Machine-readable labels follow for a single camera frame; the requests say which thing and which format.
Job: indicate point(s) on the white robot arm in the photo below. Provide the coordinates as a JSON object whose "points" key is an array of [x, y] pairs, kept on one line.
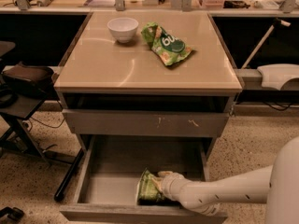
{"points": [[277, 186]]}

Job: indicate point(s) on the black side stand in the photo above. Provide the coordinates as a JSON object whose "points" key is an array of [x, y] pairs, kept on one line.
{"points": [[14, 110]]}

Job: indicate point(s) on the white stick with black tip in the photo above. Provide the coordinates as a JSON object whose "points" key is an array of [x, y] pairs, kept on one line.
{"points": [[276, 23]]}

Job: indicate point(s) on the white ceramic bowl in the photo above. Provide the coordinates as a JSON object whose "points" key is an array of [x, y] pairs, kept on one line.
{"points": [[123, 29]]}

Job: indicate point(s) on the grey drawer cabinet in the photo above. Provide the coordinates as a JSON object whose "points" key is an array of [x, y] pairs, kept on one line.
{"points": [[103, 74]]}

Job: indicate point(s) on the open middle drawer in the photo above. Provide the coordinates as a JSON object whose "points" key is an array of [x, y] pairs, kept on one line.
{"points": [[108, 183]]}

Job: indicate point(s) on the closed top drawer front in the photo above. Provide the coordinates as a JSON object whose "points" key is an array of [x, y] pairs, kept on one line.
{"points": [[148, 123]]}

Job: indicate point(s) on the green jalapeno chip bag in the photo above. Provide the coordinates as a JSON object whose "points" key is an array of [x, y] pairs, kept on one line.
{"points": [[146, 191]]}

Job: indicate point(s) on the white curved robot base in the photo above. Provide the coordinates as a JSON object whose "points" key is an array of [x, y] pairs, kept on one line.
{"points": [[275, 76]]}

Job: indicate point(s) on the black clamp on floor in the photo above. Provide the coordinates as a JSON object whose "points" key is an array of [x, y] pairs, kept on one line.
{"points": [[12, 213]]}

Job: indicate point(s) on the dark brown bag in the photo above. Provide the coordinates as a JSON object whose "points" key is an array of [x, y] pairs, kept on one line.
{"points": [[29, 81]]}

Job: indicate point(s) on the green chip bag on counter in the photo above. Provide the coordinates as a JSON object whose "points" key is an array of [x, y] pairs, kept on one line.
{"points": [[168, 48]]}

